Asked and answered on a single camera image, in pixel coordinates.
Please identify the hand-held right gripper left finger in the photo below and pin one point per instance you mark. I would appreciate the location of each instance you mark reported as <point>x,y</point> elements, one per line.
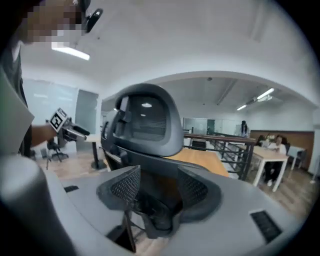
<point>125,186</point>

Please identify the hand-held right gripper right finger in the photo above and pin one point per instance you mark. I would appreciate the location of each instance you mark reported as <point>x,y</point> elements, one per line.
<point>197,192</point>

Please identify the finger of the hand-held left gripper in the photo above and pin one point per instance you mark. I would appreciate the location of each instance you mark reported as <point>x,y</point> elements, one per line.
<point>76,135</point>
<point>82,130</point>

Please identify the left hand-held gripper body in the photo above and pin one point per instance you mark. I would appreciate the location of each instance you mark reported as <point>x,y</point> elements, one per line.
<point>60,122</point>

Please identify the black office chair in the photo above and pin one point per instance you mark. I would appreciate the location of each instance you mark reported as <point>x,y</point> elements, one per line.
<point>172,117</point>

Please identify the person's left forearm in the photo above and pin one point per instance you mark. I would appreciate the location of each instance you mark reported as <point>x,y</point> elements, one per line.
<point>41,136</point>

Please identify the small black swivel chair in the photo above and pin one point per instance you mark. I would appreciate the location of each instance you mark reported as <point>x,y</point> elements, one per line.
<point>57,150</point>

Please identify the wooden desk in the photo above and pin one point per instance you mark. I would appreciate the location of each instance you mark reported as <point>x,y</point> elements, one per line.
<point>200,160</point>

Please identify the white chair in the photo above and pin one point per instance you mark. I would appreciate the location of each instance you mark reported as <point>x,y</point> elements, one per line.
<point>297,155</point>

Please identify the grey door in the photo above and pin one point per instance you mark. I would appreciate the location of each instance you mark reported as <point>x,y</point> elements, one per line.
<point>86,112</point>

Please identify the frosted glass partition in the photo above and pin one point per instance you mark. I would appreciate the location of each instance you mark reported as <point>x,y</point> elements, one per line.
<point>47,100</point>

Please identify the person's grey shirt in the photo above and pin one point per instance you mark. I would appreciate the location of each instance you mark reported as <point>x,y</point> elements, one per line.
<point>11,105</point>

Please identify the dark metal railing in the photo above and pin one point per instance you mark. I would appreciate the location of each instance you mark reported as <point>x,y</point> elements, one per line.
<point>235,150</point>

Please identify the long ceiling light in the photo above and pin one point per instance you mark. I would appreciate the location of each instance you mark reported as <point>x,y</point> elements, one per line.
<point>71,52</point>

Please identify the hanging ceiling light strip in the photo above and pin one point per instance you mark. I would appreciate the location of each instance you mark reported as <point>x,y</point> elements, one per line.
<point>260,98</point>

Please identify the white pedestal table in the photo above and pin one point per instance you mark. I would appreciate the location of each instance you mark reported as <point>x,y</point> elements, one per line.
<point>96,152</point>

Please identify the black head-worn camera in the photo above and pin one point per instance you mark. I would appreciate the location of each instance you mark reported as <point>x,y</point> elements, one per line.
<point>92,17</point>

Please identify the brown wooden wall panel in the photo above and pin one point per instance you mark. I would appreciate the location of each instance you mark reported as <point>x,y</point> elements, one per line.
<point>300,138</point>

